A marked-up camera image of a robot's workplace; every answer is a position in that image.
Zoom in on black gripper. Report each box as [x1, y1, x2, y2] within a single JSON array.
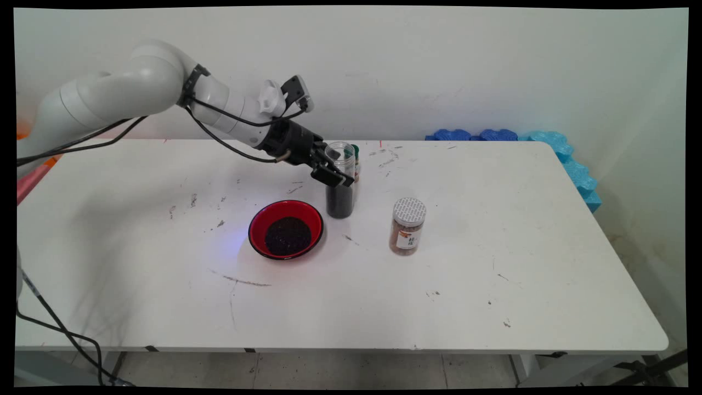
[[257, 118, 356, 189]]

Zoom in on tall clear plastic jar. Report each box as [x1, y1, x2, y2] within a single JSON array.
[[324, 141, 358, 220]]

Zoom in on black seeds pile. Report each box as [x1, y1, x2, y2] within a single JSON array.
[[326, 184, 355, 219], [265, 217, 312, 257]]

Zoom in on red bowl black rim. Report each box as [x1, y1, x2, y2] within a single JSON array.
[[248, 200, 325, 261]]

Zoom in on cinnamon stick jar white lid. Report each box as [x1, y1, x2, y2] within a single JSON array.
[[389, 197, 427, 256]]

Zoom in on light blue foam block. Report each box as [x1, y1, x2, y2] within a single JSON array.
[[526, 131, 602, 213]]

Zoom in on pink box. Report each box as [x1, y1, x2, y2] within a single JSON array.
[[16, 162, 55, 205]]

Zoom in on orange box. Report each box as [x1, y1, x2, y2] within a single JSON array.
[[16, 116, 62, 168]]

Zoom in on black metal stand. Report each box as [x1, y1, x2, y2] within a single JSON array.
[[609, 348, 689, 387]]

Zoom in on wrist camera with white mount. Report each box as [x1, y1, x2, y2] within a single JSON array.
[[258, 75, 315, 117]]

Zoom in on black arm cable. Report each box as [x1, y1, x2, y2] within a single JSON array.
[[16, 96, 308, 168], [16, 104, 289, 165]]

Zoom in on black floor cable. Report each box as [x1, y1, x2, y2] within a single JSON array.
[[16, 269, 135, 387]]

